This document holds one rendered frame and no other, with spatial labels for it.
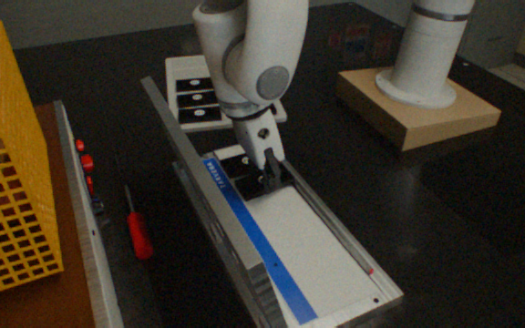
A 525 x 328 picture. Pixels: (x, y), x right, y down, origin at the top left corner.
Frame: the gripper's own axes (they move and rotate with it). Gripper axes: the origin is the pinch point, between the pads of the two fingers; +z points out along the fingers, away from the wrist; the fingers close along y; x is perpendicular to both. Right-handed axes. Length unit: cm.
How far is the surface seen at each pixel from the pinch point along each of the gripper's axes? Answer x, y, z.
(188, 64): -3, 59, 5
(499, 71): -249, 142, 150
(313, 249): 0.2, -16.9, 2.9
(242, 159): 1.3, 7.6, 1.4
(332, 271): 0.0, -21.7, 2.9
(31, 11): 44, 213, 18
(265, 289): 11.7, -29.7, -14.2
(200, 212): 13.3, -1.5, 0.2
